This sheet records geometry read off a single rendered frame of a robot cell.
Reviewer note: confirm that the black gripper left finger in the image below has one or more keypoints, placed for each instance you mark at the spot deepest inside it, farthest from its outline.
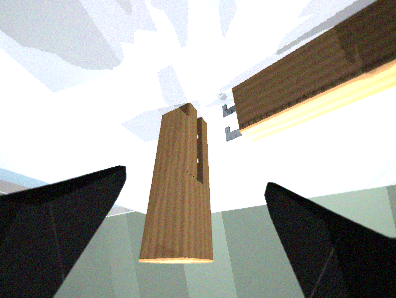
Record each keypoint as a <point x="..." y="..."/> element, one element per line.
<point x="44" y="230"/>

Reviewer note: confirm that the light wooden board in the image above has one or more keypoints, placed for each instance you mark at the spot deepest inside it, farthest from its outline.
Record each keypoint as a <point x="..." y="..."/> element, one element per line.
<point x="352" y="61"/>

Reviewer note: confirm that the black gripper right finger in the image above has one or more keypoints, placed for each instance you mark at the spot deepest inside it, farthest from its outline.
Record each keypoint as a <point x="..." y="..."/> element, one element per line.
<point x="331" y="255"/>

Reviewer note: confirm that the wooden post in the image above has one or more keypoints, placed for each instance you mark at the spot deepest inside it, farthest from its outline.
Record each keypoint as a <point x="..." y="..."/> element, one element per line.
<point x="178" y="226"/>

